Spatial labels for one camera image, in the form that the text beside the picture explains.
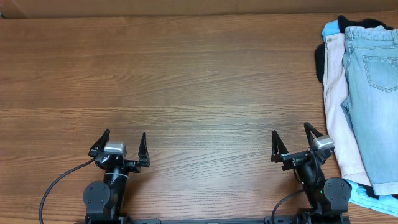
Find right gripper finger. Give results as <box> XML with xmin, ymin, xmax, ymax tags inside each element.
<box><xmin>271</xmin><ymin>130</ymin><xmax>289</xmax><ymax>163</ymax></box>
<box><xmin>304</xmin><ymin>122</ymin><xmax>323</xmax><ymax>146</ymax></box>

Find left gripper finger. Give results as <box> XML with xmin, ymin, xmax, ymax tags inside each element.
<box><xmin>88</xmin><ymin>129</ymin><xmax>110</xmax><ymax>157</ymax></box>
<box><xmin>138</xmin><ymin>132</ymin><xmax>150</xmax><ymax>167</ymax></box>

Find light blue denim shorts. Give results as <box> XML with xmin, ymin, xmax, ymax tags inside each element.
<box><xmin>341</xmin><ymin>26</ymin><xmax>397</xmax><ymax>195</ymax></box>

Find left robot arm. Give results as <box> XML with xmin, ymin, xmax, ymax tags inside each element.
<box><xmin>83</xmin><ymin>129</ymin><xmax>150</xmax><ymax>224</ymax></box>

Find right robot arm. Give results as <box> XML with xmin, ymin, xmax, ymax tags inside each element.
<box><xmin>269</xmin><ymin>123</ymin><xmax>352</xmax><ymax>224</ymax></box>

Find beige pink shorts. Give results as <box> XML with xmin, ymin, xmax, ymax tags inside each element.
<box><xmin>323</xmin><ymin>33</ymin><xmax>371</xmax><ymax>186</ymax></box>

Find light blue garment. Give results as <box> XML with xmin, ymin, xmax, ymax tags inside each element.
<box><xmin>322</xmin><ymin>20</ymin><xmax>398</xmax><ymax>218</ymax></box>

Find black garment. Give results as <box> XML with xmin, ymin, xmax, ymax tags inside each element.
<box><xmin>314</xmin><ymin>14</ymin><xmax>394</xmax><ymax>200</ymax></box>

